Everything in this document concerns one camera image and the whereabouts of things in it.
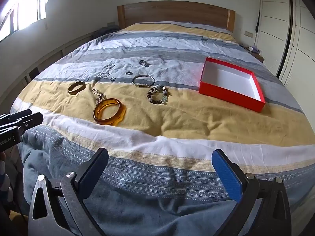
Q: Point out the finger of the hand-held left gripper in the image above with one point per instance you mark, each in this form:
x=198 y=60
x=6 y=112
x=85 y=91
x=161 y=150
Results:
x=22 y=114
x=32 y=120

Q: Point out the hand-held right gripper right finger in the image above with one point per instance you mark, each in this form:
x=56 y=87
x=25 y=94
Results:
x=227 y=174

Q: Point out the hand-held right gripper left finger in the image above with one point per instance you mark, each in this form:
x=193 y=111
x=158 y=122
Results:
x=94 y=177

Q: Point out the brown stone bangle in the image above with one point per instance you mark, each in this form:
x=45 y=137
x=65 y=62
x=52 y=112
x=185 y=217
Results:
x=73 y=92

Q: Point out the amber transparent bangle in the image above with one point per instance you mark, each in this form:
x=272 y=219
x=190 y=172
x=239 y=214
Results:
x=118 y=119

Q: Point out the red cardboard box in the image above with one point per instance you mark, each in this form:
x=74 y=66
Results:
x=228 y=98

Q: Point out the silver metal bangle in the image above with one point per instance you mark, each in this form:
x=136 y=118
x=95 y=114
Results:
x=140 y=85

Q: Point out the striped bed cover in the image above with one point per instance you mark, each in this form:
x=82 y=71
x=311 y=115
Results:
x=196 y=127

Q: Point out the white window bench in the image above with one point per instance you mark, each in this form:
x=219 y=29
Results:
x=49 y=54

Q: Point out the window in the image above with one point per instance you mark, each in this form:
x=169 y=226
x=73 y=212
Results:
x=24 y=12

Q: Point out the dark cloth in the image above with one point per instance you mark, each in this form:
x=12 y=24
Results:
x=103 y=32

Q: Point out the wooden nightstand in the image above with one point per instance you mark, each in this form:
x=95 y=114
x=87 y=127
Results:
x=257 y=57

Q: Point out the dark metal charm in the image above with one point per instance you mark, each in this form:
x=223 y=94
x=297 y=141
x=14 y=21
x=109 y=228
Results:
x=144 y=63

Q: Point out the white wardrobe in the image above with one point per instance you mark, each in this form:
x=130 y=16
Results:
x=278 y=29

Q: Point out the wooden headboard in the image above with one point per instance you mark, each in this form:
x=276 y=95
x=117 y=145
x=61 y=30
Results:
x=172 y=12

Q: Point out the wall socket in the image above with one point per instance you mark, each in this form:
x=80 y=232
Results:
x=111 y=24

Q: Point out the wall switch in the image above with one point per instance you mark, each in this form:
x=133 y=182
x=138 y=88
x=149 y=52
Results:
x=248 y=34

